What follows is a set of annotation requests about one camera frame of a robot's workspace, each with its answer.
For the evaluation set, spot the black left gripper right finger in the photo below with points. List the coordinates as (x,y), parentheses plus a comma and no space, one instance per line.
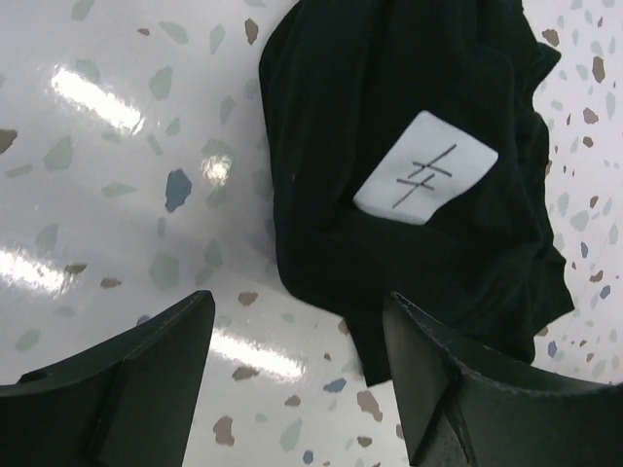
(463,404)

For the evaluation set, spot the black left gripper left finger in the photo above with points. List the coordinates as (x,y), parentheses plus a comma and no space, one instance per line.
(128,401)

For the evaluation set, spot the black t-shirt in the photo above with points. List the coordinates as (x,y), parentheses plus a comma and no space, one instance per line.
(406,156)

